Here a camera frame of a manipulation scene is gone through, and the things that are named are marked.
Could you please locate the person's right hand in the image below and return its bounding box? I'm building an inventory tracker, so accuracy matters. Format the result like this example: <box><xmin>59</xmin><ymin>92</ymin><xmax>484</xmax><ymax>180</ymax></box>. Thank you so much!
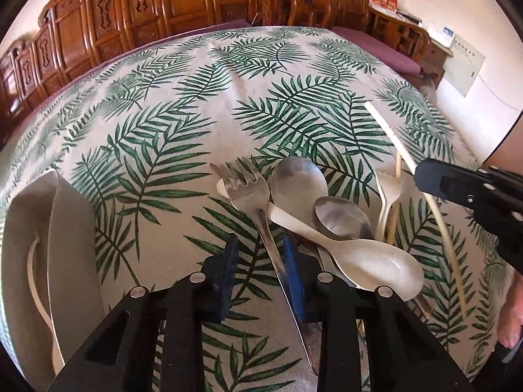
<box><xmin>498</xmin><ymin>273</ymin><xmax>523</xmax><ymax>348</ymax></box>

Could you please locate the carved wooden bench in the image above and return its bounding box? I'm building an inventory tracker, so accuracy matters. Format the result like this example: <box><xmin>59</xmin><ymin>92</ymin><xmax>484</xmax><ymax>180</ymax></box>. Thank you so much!
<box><xmin>0</xmin><ymin>0</ymin><xmax>370</xmax><ymax>139</ymax></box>

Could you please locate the white wall cable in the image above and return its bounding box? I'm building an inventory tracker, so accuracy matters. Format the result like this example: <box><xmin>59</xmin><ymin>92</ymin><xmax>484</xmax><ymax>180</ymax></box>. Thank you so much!
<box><xmin>477</xmin><ymin>73</ymin><xmax>523</xmax><ymax>112</ymax></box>

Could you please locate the white plastic fork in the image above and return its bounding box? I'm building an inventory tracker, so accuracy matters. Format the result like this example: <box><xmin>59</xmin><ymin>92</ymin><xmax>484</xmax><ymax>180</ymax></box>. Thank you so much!
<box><xmin>375</xmin><ymin>169</ymin><xmax>403</xmax><ymax>241</ymax></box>

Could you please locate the white utensil tray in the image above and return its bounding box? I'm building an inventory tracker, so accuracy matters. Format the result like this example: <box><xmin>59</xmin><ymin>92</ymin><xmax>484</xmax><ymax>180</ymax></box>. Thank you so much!
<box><xmin>0</xmin><ymin>167</ymin><xmax>108</xmax><ymax>378</ymax></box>

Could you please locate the white wall panel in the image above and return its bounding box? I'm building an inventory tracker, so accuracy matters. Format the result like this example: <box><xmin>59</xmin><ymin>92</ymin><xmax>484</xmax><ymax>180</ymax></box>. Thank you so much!
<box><xmin>442</xmin><ymin>34</ymin><xmax>487</xmax><ymax>99</ymax></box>

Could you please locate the purple seat cushion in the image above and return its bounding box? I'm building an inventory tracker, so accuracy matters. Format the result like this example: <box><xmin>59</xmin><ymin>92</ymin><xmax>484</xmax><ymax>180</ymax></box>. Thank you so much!
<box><xmin>330</xmin><ymin>25</ymin><xmax>422</xmax><ymax>76</ymax></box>

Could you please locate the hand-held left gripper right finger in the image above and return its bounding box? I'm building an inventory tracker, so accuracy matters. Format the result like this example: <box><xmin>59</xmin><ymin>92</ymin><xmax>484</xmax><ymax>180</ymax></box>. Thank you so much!
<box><xmin>282</xmin><ymin>235</ymin><xmax>475</xmax><ymax>392</ymax></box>

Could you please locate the brown wooden chopstick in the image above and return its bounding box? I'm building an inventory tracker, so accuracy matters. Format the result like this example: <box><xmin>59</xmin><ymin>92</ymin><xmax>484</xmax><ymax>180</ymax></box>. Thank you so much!
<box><xmin>385</xmin><ymin>150</ymin><xmax>403</xmax><ymax>246</ymax></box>

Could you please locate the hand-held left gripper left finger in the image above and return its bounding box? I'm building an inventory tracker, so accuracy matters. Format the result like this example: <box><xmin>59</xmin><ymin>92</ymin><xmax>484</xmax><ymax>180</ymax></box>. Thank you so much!
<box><xmin>47</xmin><ymin>233</ymin><xmax>242</xmax><ymax>392</ymax></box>

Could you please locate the white box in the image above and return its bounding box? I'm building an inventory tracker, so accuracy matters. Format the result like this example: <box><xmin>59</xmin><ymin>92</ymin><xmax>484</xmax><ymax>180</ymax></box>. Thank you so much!
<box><xmin>427</xmin><ymin>22</ymin><xmax>457</xmax><ymax>48</ymax></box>

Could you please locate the leaf print tablecloth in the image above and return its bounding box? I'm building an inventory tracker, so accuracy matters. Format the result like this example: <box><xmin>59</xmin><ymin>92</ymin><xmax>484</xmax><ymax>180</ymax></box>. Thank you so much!
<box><xmin>0</xmin><ymin>25</ymin><xmax>515</xmax><ymax>392</ymax></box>

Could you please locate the cream wooden chopstick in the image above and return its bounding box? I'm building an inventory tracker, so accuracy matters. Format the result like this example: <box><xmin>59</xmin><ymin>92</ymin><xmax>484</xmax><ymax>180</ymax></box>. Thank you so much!
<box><xmin>363</xmin><ymin>101</ymin><xmax>468</xmax><ymax>317</ymax></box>

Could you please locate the metal fork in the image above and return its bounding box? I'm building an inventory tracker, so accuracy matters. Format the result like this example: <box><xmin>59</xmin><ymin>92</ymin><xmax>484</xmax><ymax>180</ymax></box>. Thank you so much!
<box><xmin>209</xmin><ymin>158</ymin><xmax>320</xmax><ymax>376</ymax></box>

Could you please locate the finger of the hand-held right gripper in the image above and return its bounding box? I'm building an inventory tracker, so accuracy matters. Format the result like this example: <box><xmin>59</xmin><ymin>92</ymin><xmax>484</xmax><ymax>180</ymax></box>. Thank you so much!
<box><xmin>414</xmin><ymin>157</ymin><xmax>497</xmax><ymax>210</ymax></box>

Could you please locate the large metal spoon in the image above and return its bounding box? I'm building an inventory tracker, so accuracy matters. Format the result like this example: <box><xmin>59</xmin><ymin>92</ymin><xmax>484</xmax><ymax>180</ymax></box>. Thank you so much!
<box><xmin>270</xmin><ymin>155</ymin><xmax>352</xmax><ymax>290</ymax></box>

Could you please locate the small wooden cabinet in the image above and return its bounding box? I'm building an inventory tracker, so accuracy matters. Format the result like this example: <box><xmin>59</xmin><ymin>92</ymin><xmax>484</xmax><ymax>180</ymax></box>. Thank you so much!
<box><xmin>422</xmin><ymin>42</ymin><xmax>447</xmax><ymax>90</ymax></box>

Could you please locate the wooden armchair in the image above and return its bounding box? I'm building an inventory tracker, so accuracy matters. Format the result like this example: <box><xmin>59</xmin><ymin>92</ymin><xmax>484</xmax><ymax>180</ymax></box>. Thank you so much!
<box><xmin>248</xmin><ymin>0</ymin><xmax>336</xmax><ymax>29</ymax></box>

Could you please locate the large white plastic spoon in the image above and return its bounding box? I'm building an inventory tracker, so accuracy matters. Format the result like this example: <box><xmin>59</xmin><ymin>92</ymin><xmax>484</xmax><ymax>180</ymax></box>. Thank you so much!
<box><xmin>265</xmin><ymin>202</ymin><xmax>426</xmax><ymax>301</ymax></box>

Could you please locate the small metal spoon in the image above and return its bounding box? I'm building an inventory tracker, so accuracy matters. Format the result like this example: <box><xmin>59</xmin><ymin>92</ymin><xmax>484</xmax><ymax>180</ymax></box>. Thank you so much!
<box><xmin>314</xmin><ymin>196</ymin><xmax>431</xmax><ymax>321</ymax></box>

